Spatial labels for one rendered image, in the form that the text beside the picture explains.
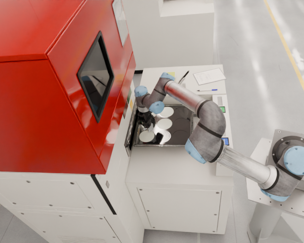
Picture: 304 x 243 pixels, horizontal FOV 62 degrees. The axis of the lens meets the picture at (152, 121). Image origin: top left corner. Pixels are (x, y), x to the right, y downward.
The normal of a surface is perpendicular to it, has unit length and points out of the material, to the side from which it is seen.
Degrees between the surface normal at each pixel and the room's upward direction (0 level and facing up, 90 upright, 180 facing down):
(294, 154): 38
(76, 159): 90
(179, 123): 0
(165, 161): 0
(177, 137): 0
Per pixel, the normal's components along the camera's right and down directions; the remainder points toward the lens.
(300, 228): -0.14, -0.68
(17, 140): -0.11, 0.73
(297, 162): -0.32, -0.10
